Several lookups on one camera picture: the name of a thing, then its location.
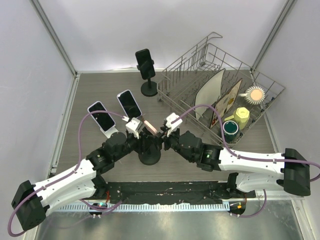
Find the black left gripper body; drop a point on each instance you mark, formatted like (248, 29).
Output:
(133, 143)

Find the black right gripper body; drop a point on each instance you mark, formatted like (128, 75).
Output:
(172, 141)

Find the phone with pink case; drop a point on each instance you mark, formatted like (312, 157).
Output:
(150, 128)

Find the black round-base phone stand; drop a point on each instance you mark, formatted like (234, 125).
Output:
(149, 152)

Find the black clamp phone stand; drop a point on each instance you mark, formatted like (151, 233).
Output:
(149, 88)

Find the black phone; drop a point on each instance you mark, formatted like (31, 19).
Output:
(145, 64)

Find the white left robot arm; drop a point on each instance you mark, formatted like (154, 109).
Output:
(33, 202)

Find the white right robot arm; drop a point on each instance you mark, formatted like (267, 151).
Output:
(249, 171)

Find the white phone stand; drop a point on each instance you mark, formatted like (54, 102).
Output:
(108, 133)

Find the phone with lilac case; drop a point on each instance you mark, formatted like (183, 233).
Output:
(104, 120)

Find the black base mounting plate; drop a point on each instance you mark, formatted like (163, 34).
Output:
(169, 193)

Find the teal green mug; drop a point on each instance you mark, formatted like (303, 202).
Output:
(230, 131)

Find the plain white square plate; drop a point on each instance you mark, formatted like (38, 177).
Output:
(210, 92)

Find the floral square plate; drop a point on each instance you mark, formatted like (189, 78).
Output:
(228, 99)

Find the yellow mug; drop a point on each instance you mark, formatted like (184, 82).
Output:
(241, 116)

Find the striped white mug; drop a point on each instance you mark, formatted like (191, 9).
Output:
(254, 95)

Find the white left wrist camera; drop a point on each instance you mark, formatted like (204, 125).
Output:
(133, 127)

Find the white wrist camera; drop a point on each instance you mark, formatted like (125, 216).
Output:
(172, 122)
(133, 127)

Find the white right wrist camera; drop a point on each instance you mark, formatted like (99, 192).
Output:
(172, 122)

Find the grey wire dish rack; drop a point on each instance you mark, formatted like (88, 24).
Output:
(183, 78)

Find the white slotted cable duct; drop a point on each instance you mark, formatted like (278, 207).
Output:
(125, 208)

